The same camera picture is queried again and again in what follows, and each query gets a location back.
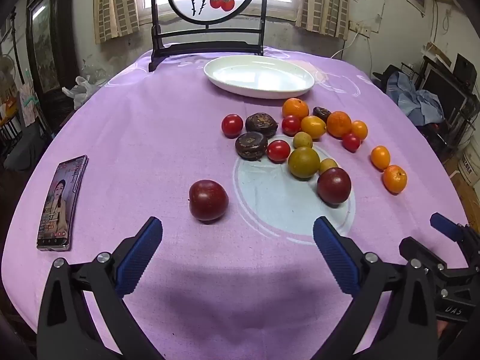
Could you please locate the black monitor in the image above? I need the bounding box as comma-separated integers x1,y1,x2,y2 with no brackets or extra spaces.
422,65,469,121

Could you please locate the blue cloth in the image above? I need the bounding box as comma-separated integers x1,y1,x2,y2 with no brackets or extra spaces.
386,71,445,128

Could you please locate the mandarin orange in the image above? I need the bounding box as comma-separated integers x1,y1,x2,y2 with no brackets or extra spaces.
383,165,408,194
326,111,352,138
282,98,310,119

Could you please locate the white oval plate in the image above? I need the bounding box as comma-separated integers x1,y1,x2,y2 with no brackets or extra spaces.
203,55,315,100

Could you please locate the black speaker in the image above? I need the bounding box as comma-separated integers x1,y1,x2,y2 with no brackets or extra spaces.
454,53,478,87

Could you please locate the yellow orange plum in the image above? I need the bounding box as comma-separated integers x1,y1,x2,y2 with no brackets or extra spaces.
300,115,326,139

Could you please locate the large green yellow plum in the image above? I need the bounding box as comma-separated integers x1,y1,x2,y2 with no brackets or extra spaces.
288,146,320,179

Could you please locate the beige checked curtain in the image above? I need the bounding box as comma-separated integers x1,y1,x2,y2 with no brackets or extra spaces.
93,0,140,44
295,0,350,40

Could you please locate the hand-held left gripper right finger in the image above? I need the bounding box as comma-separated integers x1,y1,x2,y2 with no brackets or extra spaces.
313,215,439,360

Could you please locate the dark brown water chestnut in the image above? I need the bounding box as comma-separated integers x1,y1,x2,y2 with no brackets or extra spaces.
235,132,268,161
245,112,278,138

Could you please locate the purple printed tablecloth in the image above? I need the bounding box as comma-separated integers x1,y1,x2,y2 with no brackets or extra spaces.
0,49,473,360

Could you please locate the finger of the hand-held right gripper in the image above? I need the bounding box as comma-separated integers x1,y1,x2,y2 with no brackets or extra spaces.
430,212,480,267
398,237,469,282

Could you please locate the smartphone with lit screen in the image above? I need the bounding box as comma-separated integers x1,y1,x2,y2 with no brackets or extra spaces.
36,155,89,251

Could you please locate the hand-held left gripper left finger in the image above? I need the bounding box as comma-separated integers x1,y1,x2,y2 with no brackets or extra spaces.
36,216,164,360

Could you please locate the white wall outlet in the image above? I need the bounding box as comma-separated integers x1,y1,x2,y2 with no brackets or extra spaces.
348,20,372,36

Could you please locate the dark wooden painted table screen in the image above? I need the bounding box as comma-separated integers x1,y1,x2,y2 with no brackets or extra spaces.
148,0,270,73

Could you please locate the white cable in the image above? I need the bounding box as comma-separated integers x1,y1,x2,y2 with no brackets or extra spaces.
331,32,359,61

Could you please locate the red cherry tomato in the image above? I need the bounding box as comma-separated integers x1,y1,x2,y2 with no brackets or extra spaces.
281,115,301,137
221,114,244,138
266,140,291,163
342,132,361,153

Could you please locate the dark framed painting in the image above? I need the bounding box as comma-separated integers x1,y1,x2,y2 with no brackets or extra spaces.
26,0,62,94

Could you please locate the dark red plum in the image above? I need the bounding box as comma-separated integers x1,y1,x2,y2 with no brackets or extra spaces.
317,167,352,205
188,179,229,221

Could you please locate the printed cardboard box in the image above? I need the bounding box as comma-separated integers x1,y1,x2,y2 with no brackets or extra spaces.
457,150,480,185

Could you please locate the white plastic bag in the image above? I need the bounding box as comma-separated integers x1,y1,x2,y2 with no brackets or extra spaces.
62,76,103,110

